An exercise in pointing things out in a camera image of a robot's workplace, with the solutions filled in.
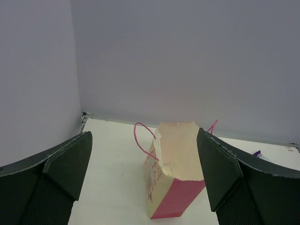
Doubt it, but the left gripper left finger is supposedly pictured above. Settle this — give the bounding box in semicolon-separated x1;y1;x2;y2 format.
0;131;93;225

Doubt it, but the pink beige paper bag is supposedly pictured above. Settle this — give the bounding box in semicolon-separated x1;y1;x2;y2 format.
143;121;205;219

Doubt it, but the purple snack packet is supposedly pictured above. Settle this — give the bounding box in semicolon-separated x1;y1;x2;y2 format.
253;150;271;162

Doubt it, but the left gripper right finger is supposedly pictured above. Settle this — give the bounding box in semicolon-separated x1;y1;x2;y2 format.
196;128;300;225

